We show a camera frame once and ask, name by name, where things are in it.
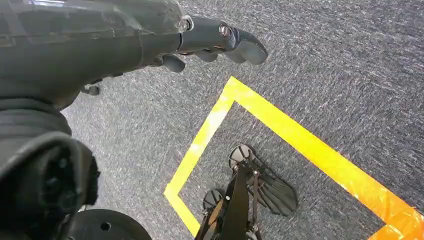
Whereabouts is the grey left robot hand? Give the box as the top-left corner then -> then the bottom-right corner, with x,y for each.
0,0 -> 269,111

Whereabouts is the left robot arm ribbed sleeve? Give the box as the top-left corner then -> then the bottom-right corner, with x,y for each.
0,97 -> 101,240

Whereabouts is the black round disc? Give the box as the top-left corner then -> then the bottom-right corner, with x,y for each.
65,208 -> 153,240

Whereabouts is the black robot foot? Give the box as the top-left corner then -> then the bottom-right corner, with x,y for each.
227,143 -> 299,218
202,188 -> 227,212

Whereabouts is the yellow floor tape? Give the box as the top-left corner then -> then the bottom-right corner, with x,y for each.
163,76 -> 424,240

